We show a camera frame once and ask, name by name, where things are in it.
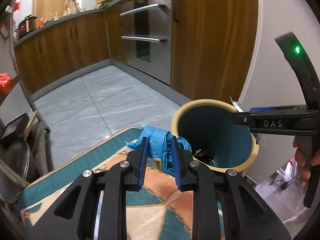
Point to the teal trash bin yellow rim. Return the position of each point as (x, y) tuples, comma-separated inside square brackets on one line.
[(206, 124)]

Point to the white refrigerator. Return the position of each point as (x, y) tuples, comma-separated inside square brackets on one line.
[(270, 80)]

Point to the white medicine box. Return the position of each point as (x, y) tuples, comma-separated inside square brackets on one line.
[(155, 162)]

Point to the black box on shelf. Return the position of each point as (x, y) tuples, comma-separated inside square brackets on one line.
[(14, 130)]

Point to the teal orange patterned cushion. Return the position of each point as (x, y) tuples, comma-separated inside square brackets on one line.
[(159, 210)]

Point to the blue glove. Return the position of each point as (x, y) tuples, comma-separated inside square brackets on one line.
[(157, 144)]

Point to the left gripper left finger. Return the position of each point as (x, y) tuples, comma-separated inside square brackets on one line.
[(92, 207)]

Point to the chrome kitchen faucet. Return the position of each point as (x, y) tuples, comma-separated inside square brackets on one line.
[(71, 7)]

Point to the stainless steel built-in oven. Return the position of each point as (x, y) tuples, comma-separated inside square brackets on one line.
[(147, 35)]

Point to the wooden kitchen cabinets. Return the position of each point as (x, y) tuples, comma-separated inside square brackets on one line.
[(202, 49)]

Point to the stainless steel shelf rack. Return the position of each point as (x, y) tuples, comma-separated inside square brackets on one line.
[(19, 101)]

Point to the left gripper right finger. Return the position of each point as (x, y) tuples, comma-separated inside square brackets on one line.
[(225, 205)]

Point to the rice cooker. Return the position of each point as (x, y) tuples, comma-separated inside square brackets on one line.
[(27, 25)]

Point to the black plastic bag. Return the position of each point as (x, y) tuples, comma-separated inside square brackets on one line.
[(204, 155)]

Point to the person right hand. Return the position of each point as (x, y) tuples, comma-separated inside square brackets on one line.
[(304, 173)]

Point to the silver blister pack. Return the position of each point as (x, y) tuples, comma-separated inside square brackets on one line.
[(236, 105)]

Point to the red plastic bag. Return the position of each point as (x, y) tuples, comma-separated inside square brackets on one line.
[(6, 83)]

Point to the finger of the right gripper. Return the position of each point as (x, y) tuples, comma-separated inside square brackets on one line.
[(245, 119), (261, 109)]

